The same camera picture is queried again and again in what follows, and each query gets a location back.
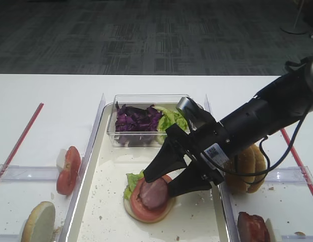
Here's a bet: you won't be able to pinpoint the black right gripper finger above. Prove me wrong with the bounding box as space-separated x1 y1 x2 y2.
168 162 212 197
143 138 187 183

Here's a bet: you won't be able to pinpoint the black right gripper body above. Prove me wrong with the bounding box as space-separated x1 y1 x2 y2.
166 97 228 185

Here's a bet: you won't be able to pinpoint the meat patty slice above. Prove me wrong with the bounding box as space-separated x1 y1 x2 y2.
139 177 169 210

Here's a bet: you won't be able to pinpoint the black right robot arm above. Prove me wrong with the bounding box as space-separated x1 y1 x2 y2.
144 56 313 197

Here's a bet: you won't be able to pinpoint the green lettuce in container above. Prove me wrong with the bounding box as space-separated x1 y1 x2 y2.
154 106 188 132

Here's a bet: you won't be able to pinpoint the lettuce leaf on bun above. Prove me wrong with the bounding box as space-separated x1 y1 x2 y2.
123 170 144 200

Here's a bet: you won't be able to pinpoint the tomato slice on bun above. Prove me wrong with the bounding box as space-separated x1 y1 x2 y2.
124 175 175 223

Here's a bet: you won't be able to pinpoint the meat patties stack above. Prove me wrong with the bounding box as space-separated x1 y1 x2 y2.
237 212 271 242

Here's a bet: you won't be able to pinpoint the white pusher block meat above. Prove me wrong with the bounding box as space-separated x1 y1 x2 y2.
265 218 276 242

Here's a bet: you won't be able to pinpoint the tomato slices stack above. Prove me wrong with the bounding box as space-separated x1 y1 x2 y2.
56 146 81 196

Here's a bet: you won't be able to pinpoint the white pusher block tomato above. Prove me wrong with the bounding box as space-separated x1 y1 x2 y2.
56 149 67 172

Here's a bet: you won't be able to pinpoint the sesame bun tops stack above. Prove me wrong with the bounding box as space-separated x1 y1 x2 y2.
224 144 267 194

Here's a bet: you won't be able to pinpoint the clear plastic salad container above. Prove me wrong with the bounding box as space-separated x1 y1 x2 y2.
106 94 189 147

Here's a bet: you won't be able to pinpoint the purple cabbage shreds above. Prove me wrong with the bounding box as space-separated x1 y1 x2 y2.
115 102 162 132

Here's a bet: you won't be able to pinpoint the bun base on tray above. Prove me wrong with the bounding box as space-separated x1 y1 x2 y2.
123 198 176 223

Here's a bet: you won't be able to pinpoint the white metal tray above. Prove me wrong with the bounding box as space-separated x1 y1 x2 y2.
61 102 234 242

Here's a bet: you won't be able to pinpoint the clear pusher track upper right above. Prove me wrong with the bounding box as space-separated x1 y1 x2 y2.
265 166 313 185

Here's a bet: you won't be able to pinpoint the clear pusher track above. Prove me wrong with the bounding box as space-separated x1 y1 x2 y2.
265 166 313 185
0 164 59 182

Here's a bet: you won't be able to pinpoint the bun bottom half standing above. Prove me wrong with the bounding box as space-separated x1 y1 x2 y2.
21 201 55 242

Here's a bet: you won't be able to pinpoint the round floor stand base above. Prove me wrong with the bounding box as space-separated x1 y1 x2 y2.
279 0 308 35

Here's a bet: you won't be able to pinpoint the clear pusher track upper left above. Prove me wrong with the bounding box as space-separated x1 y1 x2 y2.
0 164 59 182

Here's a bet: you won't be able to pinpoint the clear right front rail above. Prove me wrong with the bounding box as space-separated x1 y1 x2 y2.
204 94 242 242

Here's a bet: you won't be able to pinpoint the clear rail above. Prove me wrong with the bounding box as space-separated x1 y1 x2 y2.
57 94 105 241
204 94 242 242

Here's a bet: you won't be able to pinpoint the red right rail strip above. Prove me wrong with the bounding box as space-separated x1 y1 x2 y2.
279 127 313 200

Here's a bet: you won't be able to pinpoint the red rail strip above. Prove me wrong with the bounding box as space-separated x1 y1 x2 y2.
0 102 44 178
279 127 313 200

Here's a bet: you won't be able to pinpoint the clear left front rail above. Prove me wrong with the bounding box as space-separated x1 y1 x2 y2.
57 94 105 241

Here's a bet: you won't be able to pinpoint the red left rail strip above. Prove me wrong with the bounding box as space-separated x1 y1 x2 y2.
0 102 44 178

